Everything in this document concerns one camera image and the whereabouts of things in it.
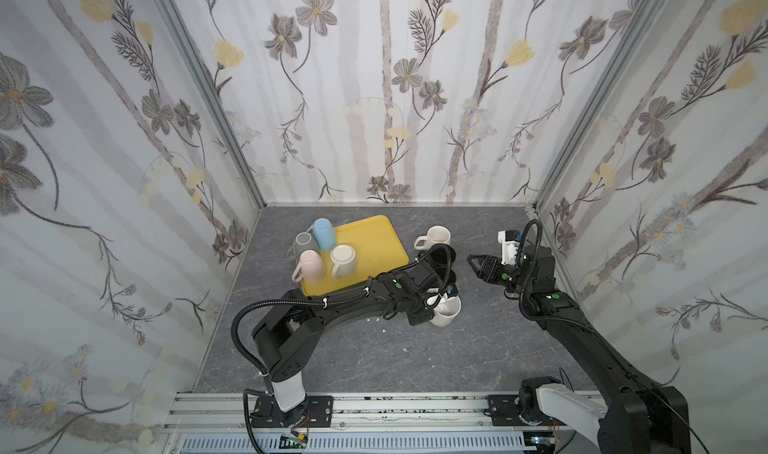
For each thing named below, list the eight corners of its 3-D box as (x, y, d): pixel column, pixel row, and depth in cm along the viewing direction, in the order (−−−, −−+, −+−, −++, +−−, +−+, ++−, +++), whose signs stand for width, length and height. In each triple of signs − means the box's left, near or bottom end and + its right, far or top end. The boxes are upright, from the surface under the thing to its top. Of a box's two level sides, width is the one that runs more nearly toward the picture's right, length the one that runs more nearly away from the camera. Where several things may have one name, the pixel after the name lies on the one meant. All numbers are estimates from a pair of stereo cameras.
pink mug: (296, 283, 99) (289, 269, 92) (300, 263, 104) (294, 249, 97) (322, 283, 99) (318, 270, 92) (325, 263, 104) (321, 249, 97)
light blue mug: (313, 245, 110) (307, 227, 102) (326, 233, 113) (321, 215, 105) (327, 254, 107) (322, 237, 99) (339, 242, 111) (336, 224, 103)
